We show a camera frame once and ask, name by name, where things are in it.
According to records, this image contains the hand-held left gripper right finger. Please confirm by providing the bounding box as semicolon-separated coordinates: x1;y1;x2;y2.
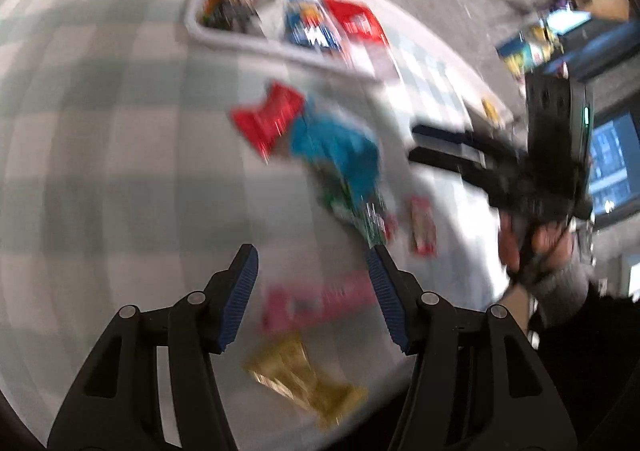
366;243;578;451

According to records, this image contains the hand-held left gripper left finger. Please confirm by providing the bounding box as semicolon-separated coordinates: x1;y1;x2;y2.
47;243;259;451

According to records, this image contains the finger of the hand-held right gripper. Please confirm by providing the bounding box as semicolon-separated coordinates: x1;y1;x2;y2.
407;146;501;194
411;125;526;167

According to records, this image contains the long pink snack packet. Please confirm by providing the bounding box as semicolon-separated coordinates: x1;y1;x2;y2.
262;268;378;334

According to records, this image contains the small pink red candy packet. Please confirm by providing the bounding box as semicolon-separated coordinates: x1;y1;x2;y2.
409;196;437;256

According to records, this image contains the green snack packet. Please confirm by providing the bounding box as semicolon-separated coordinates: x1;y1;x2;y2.
322;181;398;248

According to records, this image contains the gold snack packet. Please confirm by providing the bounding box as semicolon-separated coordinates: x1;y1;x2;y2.
244;335;370;429

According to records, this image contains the light blue snack packet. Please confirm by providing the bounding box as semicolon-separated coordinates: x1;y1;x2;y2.
289;111;382;204

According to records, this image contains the large red snack packet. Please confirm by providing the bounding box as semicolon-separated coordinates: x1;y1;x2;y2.
322;0;391;44

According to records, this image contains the dark red snack packet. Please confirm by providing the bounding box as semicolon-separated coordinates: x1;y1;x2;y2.
231;82;306;162

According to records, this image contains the navy snack packet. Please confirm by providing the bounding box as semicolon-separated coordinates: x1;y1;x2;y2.
285;0;343;52

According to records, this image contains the long white snack packet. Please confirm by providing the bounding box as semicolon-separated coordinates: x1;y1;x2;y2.
247;0;288;37

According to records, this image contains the white plastic tray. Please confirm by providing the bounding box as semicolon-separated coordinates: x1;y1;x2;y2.
184;0;401;82

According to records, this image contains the person's right forearm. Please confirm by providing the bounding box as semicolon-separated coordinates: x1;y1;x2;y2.
500;256;640;451

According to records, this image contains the person's right hand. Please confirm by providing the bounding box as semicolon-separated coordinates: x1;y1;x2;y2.
497;216;576;287

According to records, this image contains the yellow detergent bottle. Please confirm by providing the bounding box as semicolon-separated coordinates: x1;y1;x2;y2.
497;24;556;77

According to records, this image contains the green white checked tablecloth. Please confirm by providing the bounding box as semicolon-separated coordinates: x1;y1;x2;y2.
0;0;506;451

